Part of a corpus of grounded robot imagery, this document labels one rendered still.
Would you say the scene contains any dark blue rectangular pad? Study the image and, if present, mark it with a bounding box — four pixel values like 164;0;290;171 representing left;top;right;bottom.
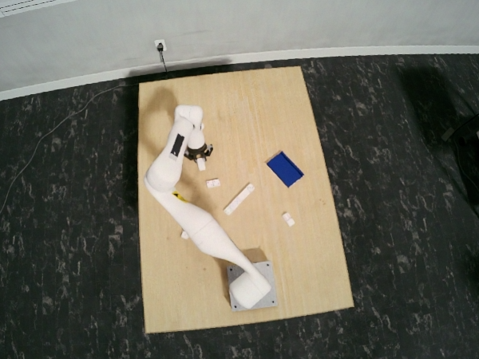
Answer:
267;151;304;188

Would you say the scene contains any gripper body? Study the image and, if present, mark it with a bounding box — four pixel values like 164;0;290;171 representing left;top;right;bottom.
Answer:
188;141;208;155

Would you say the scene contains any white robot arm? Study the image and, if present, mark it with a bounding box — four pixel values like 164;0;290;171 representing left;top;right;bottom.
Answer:
144;105;271;309

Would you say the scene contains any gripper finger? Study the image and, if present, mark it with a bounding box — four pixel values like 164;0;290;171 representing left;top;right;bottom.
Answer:
200;144;213;162
184;150;198;164

